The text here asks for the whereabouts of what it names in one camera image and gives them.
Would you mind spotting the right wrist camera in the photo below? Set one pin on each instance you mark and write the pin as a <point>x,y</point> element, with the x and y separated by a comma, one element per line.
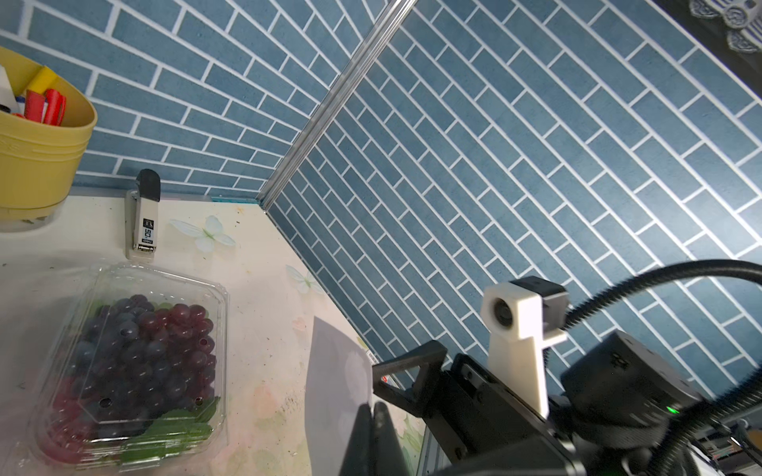
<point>524,318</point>

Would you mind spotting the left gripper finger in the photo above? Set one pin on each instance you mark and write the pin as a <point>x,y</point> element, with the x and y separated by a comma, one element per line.
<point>373,448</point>

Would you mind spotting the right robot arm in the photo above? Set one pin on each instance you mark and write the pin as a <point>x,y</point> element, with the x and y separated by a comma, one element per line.
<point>624,409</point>

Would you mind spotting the white sticker sheet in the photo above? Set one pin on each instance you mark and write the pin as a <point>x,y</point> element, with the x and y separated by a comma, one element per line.
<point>338,383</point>

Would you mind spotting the yellow pen cup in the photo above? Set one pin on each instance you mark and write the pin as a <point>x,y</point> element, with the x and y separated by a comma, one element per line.
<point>38,161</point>

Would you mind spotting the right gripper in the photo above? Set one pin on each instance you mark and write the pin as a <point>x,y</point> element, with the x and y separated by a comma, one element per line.
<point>494,422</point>

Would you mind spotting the clear box of dark grapes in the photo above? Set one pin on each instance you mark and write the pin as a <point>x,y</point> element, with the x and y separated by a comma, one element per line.
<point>137,377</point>

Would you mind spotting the red markers in cup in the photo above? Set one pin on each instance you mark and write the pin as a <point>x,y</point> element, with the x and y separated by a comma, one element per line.
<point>46,108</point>

